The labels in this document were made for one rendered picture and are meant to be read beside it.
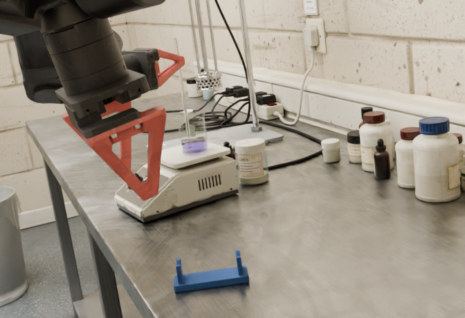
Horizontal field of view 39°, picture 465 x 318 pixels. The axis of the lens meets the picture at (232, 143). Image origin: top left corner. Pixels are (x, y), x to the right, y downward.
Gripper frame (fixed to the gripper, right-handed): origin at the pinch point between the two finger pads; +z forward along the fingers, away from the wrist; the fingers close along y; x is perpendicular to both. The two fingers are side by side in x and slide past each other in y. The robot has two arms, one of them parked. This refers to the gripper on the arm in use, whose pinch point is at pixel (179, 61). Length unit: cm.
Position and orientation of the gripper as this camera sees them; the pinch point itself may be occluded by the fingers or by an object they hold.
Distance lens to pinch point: 118.2
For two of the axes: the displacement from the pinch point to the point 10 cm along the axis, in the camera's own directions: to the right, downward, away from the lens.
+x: 1.2, 9.6, 2.4
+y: -6.0, -1.2, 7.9
